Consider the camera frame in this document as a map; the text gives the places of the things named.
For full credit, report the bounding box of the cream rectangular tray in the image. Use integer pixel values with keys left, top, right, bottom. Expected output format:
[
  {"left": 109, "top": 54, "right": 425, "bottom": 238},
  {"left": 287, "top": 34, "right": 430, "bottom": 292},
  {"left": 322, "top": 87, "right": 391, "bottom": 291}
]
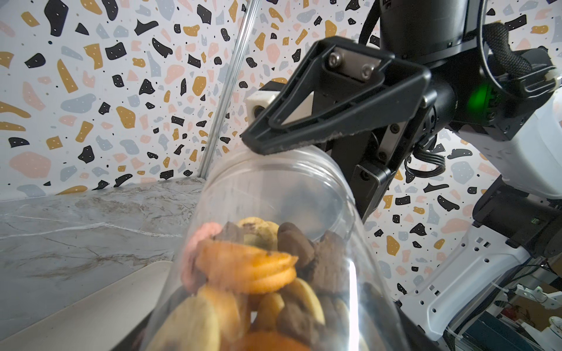
[{"left": 1, "top": 261, "right": 172, "bottom": 350}]

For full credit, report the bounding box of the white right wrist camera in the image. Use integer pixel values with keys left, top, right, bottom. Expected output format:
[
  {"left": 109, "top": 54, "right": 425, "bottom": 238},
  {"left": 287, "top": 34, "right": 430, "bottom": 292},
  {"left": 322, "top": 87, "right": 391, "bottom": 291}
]
[{"left": 244, "top": 80, "right": 315, "bottom": 128}]

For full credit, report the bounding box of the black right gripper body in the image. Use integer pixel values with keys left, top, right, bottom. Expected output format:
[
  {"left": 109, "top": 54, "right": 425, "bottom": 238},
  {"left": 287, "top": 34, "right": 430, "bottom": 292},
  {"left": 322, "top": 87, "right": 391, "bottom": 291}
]
[{"left": 329, "top": 78, "right": 457, "bottom": 222}]

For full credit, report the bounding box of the clear plastic cookie jar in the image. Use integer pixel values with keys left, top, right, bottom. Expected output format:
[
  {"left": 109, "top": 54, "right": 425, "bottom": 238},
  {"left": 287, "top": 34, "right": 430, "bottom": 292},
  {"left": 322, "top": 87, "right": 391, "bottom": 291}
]
[{"left": 140, "top": 146, "right": 408, "bottom": 350}]

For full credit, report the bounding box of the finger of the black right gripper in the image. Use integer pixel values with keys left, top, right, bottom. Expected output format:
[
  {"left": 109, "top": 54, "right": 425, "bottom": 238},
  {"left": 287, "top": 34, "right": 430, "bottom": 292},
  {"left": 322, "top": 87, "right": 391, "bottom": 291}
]
[{"left": 241, "top": 37, "right": 431, "bottom": 155}]

